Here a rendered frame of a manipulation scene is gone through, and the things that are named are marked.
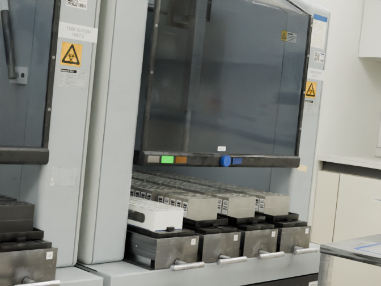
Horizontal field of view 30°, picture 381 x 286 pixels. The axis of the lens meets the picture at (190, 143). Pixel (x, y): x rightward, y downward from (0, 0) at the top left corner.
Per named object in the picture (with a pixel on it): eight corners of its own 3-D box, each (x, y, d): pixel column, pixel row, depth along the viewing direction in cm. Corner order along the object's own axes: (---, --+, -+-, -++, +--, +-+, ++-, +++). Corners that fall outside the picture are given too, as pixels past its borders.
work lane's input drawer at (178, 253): (-3, 215, 208) (-1, 185, 207) (37, 214, 217) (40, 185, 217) (167, 275, 157) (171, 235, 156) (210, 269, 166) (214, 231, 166)
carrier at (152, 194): (175, 210, 195) (177, 189, 195) (181, 211, 194) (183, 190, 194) (144, 212, 187) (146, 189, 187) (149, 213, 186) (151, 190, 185)
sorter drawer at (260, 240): (81, 212, 229) (84, 184, 229) (115, 210, 239) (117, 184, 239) (255, 263, 178) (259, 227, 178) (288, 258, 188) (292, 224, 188)
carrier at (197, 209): (211, 219, 186) (213, 197, 185) (216, 221, 184) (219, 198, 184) (180, 221, 177) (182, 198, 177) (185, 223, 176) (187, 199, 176)
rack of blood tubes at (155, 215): (75, 214, 184) (77, 190, 184) (105, 212, 191) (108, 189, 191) (151, 236, 163) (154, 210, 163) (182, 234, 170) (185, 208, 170)
